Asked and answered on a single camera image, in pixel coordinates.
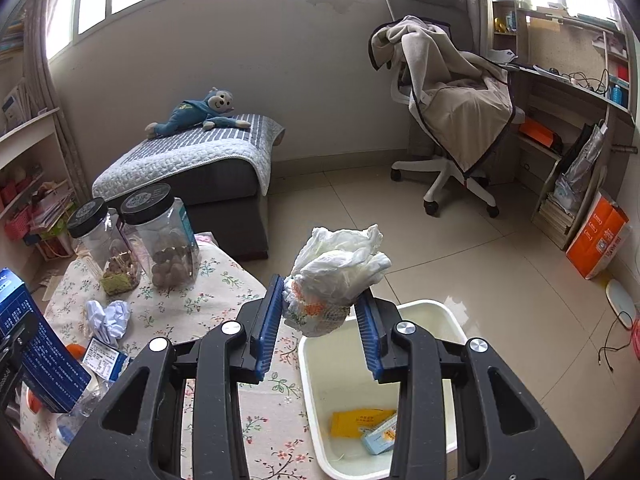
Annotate white plastic bin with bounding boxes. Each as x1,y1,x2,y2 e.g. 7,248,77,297
298,300,471,480

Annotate blue cardboard box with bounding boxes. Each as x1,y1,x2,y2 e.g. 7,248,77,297
0,267,93,413

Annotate orange flat box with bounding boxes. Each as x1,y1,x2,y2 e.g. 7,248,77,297
518,119,563,151

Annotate grey curtain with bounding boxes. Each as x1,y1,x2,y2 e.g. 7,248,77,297
22,0,86,201
402,0,506,56

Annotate black cable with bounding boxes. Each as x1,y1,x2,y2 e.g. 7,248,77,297
597,310,636,373

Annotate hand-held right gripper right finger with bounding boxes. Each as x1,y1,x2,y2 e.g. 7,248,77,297
354,292,586,480

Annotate white office chair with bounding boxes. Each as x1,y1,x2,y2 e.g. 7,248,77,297
385,0,526,218

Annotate beige blanket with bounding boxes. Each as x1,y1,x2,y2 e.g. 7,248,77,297
368,15,516,173

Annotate white bathroom scale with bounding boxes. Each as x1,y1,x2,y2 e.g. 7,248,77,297
605,279,638,330

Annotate yellow packet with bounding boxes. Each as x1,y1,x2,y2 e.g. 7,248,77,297
330,408,398,441

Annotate wooden desk with shelves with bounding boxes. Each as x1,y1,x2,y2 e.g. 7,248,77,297
492,0,640,251

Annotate white bookshelf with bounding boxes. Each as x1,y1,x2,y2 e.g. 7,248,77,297
0,80,76,261

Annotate stack of books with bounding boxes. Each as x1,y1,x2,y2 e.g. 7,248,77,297
531,192,576,251

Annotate light blue small box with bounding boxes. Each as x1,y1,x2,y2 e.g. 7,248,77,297
361,412,398,456

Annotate clear jar with brown balls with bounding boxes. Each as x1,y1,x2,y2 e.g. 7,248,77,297
120,183,201,290

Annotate clear jar with green base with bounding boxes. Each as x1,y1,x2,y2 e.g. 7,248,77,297
67,197,142,297

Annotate blue plush monkey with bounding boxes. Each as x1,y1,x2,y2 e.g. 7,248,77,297
145,86,252,140

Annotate white label packet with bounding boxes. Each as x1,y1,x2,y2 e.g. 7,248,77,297
82,337,128,381

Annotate orange and white cardboard box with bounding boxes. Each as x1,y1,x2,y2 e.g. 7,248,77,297
566,190,632,281

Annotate light blue plastic bag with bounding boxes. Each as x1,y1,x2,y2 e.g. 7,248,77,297
85,299,132,348

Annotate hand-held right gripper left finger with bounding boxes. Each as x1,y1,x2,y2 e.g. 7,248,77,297
55,274,286,480

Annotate white plastic bag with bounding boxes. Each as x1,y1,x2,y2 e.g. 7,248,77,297
282,224,392,338

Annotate clear plastic bottle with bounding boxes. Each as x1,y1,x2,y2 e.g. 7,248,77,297
55,380,116,446

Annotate silver foil bag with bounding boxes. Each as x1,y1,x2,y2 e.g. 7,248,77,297
552,122,608,213

